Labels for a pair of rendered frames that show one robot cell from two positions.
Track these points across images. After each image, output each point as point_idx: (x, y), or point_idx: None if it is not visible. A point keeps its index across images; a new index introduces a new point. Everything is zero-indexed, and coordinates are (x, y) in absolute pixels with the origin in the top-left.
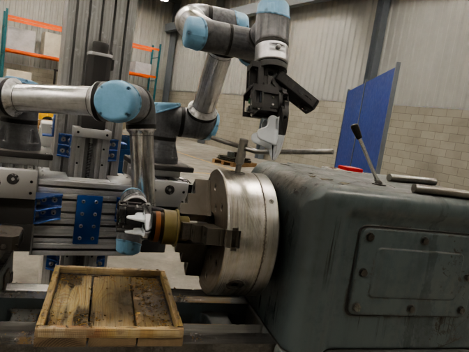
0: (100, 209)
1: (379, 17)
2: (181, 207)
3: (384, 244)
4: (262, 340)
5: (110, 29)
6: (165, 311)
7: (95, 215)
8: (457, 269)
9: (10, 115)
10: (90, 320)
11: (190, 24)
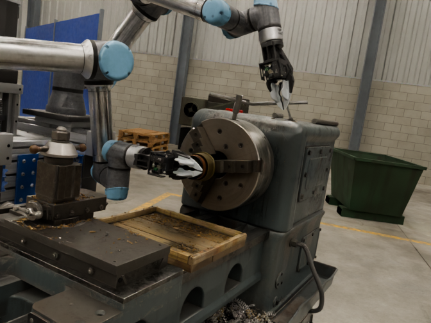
0: (36, 166)
1: None
2: (202, 149)
3: (311, 156)
4: (262, 231)
5: None
6: (207, 229)
7: (34, 173)
8: (325, 165)
9: None
10: (189, 247)
11: (222, 6)
